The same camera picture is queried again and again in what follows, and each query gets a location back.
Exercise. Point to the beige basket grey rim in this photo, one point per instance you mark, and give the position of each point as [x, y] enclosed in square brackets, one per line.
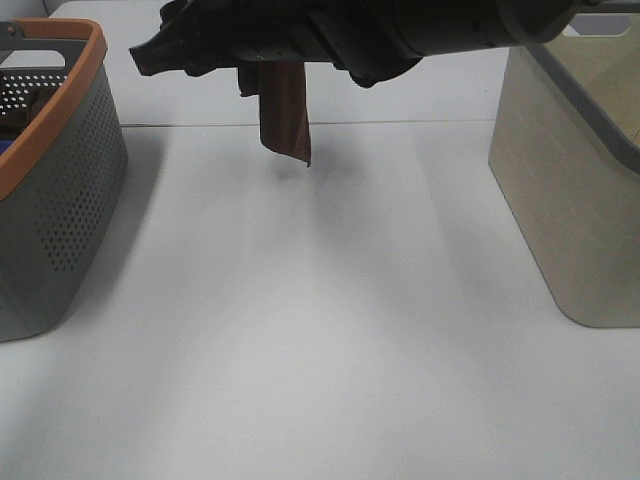
[565, 154]

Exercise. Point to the brown towel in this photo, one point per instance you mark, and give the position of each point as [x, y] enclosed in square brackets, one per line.
[19, 116]
[282, 100]

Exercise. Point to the blue towel in basket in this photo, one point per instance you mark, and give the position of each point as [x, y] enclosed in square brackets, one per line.
[5, 145]

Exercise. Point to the brown towel in basket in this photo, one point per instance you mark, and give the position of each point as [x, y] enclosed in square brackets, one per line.
[19, 116]

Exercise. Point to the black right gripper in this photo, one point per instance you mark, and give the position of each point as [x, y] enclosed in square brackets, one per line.
[197, 37]

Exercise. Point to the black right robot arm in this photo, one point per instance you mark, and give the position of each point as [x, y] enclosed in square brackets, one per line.
[374, 41]

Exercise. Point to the grey perforated basket orange rim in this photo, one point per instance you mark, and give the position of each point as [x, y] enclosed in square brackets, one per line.
[62, 176]

